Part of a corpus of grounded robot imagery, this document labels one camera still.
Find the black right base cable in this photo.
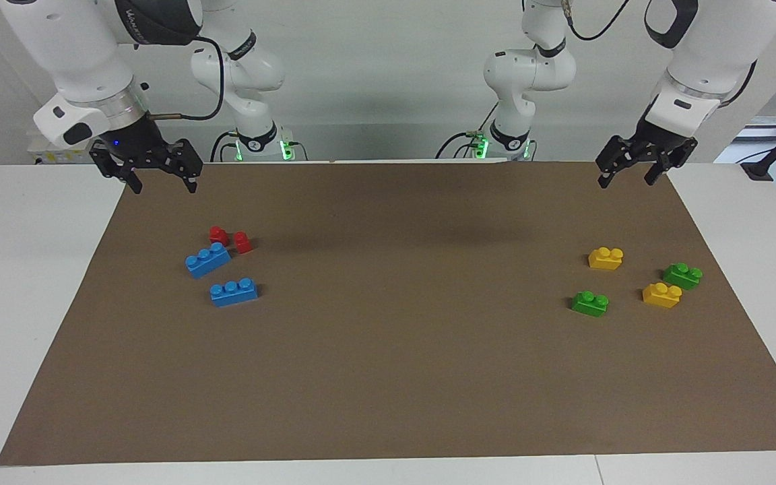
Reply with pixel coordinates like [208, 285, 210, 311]
[209, 131, 240, 163]

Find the yellow two-stud block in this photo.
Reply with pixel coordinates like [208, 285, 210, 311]
[641, 282, 684, 309]
[587, 247, 624, 271]

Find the black left base cable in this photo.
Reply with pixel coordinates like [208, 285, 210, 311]
[435, 101, 500, 161]

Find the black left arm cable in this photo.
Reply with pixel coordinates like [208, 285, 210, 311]
[562, 0, 632, 42]

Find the black base cable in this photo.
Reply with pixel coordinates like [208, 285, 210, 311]
[209, 131, 240, 163]
[435, 101, 500, 161]

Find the white socket box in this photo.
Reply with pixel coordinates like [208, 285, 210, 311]
[27, 138, 96, 166]

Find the green two-stud block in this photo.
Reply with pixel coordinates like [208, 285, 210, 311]
[662, 262, 704, 291]
[571, 290, 610, 318]

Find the brown paper mat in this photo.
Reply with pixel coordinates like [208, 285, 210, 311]
[0, 160, 776, 467]

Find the blue three-stud block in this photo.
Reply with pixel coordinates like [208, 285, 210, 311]
[185, 242, 232, 280]
[209, 277, 260, 309]

